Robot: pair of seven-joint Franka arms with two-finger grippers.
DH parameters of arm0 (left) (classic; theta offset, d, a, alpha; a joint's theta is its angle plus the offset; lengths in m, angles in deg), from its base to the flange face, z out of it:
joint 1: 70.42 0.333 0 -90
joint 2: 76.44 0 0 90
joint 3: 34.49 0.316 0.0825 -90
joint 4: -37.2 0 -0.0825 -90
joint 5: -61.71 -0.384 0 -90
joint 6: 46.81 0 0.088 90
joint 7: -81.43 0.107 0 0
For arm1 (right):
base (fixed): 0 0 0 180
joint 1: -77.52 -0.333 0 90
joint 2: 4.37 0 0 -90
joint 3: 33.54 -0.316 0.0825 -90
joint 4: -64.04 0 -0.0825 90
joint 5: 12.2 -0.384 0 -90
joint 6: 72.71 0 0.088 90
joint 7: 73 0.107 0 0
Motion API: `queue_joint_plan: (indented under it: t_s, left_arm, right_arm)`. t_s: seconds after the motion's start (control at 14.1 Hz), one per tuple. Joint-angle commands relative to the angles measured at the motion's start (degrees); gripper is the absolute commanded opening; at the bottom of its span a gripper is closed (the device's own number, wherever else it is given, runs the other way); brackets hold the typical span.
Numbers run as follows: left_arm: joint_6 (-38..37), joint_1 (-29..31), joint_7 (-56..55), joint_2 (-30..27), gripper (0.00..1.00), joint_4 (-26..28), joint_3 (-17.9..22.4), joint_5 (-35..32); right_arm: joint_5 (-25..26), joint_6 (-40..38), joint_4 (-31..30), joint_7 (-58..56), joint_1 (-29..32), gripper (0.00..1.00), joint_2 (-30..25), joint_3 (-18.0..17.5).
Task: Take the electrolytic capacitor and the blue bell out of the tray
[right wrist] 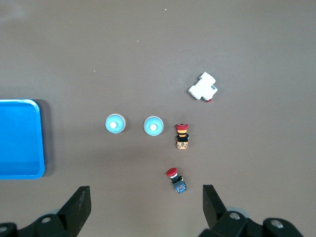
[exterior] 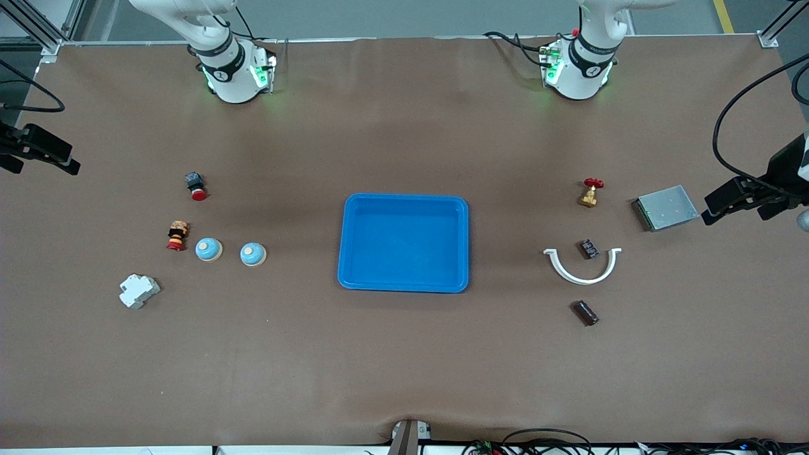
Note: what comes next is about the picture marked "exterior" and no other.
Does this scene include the grey camera post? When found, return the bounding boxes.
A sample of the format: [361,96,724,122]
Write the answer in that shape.
[387,420,432,455]

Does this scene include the black left base cables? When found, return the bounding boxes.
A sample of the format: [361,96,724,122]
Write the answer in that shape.
[484,30,550,69]

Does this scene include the red yellow push button switch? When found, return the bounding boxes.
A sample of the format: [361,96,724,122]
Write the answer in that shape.
[166,220,190,252]

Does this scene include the aluminium frame profile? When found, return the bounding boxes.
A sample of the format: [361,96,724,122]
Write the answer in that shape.
[0,0,86,58]
[755,0,809,50]

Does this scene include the blue plastic tray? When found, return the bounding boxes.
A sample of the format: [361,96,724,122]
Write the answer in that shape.
[337,193,470,293]

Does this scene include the black right base cable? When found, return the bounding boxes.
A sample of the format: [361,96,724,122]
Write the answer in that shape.
[234,3,282,45]

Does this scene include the bundle of loose cables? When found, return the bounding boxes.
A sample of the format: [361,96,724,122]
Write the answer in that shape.
[465,428,809,455]

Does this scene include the brown capacitor block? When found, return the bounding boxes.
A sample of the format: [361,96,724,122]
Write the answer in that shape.
[571,300,600,327]

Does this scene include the grey metal box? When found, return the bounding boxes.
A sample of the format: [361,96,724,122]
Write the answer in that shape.
[631,185,701,233]

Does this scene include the white curved pipe clamp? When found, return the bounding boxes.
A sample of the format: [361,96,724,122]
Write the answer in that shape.
[543,248,623,286]

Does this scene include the brown table cover mat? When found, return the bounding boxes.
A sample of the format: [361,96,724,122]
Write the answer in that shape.
[0,35,809,446]

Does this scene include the white circuit breaker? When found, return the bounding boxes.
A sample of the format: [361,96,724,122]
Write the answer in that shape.
[119,273,161,310]

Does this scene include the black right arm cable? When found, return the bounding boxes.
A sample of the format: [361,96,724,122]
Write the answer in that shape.
[0,60,66,113]

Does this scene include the brass valve red handle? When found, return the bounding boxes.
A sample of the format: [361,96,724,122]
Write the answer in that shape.
[578,178,605,209]

